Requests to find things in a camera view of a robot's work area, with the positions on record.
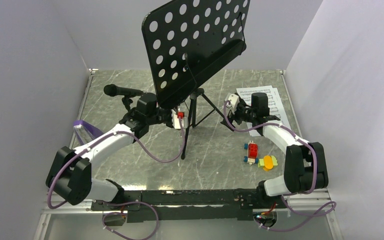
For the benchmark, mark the black tripod music stand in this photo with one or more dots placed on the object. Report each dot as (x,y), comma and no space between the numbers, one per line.
(188,42)

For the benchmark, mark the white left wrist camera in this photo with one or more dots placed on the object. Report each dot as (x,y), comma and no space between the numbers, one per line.
(179,120)

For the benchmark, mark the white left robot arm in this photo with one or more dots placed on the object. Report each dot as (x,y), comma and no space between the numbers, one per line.
(70,177)

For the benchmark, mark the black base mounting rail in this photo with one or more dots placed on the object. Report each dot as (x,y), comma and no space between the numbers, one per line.
(240,204)

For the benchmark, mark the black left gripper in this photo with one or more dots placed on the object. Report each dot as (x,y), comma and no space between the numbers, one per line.
(169,123)

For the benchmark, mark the green orange toy block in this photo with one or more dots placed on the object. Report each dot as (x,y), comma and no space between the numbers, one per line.
(268,162)

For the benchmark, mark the aluminium frame rail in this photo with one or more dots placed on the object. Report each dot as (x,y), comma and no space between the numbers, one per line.
(310,217)

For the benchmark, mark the black desktop microphone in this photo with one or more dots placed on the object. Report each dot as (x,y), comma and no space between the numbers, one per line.
(127,94)

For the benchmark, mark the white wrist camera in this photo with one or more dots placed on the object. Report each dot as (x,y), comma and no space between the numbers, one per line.
(232,100)
(179,120)

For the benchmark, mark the purple metronome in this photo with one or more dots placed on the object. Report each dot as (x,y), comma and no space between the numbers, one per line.
(85,132)

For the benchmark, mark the sheet music page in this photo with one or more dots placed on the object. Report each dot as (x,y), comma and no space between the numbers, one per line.
(277,108)
(246,92)

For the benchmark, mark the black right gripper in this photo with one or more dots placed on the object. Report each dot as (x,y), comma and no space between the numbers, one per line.
(232,116)

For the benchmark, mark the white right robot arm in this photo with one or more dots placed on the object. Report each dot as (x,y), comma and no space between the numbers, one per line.
(304,168)

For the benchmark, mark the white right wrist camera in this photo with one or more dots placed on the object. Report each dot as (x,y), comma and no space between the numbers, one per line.
(232,100)

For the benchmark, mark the red toy block car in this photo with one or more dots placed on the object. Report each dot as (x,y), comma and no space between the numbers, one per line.
(252,151)

